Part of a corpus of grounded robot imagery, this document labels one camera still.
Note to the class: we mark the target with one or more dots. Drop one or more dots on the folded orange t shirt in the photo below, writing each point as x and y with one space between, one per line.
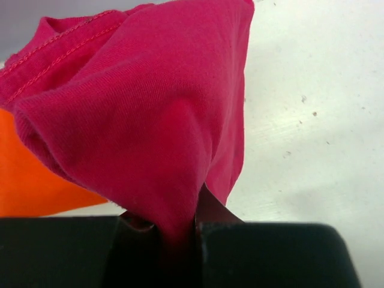
28 188

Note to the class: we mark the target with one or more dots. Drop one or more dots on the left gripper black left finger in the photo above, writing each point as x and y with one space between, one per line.
98 251

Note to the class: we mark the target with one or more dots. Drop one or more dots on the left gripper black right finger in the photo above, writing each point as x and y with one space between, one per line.
233 253

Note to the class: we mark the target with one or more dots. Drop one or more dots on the pink t shirt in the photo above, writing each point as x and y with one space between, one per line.
143 106

